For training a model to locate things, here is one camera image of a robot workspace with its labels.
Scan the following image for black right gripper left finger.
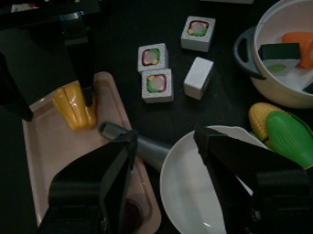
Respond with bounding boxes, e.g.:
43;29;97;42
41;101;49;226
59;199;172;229
38;130;140;234

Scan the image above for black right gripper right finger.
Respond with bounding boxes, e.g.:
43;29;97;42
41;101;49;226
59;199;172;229
193;126;313;234

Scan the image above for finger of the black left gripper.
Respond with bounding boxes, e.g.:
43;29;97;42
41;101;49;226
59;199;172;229
0;51;37;122
61;12;97;107

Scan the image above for yellow toy bell pepper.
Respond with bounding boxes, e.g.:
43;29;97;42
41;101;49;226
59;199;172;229
51;82;99;132

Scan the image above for white and red object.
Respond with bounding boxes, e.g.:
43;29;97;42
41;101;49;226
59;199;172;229
10;2;41;14

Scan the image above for pink cutting board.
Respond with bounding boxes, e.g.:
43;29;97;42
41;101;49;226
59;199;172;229
22;71;164;234

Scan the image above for yellow toy corn green husk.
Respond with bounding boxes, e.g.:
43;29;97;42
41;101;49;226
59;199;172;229
249;101;313;171

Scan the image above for toy sushi roll block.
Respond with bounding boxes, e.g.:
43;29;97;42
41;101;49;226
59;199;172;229
180;16;217;53
141;68;176;104
137;42;170;75
182;56;216;101

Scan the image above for dark toy piece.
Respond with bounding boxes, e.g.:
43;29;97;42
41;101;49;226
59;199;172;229
303;81;313;95

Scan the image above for black nori toy sushi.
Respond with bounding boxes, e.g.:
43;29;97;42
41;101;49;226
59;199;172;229
259;42;304;76

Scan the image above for orange salmon toy sushi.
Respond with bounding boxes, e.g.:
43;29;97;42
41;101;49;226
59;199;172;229
280;31;313;69

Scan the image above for white frying pan grey handle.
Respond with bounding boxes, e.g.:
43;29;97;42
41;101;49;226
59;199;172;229
97;121;272;234

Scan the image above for white pot grey handles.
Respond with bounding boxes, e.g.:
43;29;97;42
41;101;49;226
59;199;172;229
233;0;313;110

